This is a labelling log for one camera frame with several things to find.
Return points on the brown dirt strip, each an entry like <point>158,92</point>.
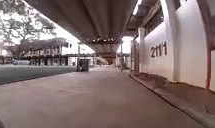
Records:
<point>181,92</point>

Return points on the overhead concrete canopy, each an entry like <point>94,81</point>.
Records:
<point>95,16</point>

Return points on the white building with black numerals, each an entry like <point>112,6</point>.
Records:
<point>188,50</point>

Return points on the grey concrete path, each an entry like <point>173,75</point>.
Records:
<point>95,100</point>

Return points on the dark flat ground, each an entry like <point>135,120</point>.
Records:
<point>21,74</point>

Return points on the two-storey building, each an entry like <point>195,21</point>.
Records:
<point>45,51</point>

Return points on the pole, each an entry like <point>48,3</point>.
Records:
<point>121,58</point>

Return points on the concrete kerb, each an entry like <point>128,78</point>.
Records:
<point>175,105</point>

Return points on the large tree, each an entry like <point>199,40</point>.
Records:
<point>18,26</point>

